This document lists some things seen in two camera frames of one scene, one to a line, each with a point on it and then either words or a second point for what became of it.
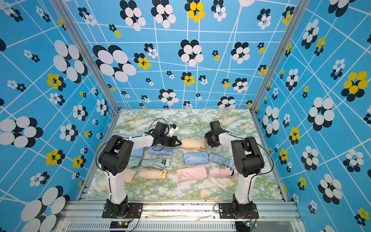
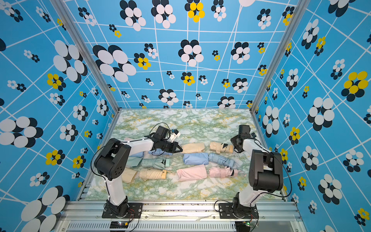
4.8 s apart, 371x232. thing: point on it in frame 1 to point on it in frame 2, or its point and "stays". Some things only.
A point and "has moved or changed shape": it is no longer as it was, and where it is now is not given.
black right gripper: x=206 y=136 to x=234 y=139
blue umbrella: x=160 y=150 stays
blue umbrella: x=214 y=157 stays
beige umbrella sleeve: x=129 y=175 stays
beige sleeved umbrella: x=193 y=144 has moved or changed shape
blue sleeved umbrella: x=196 y=158 stays
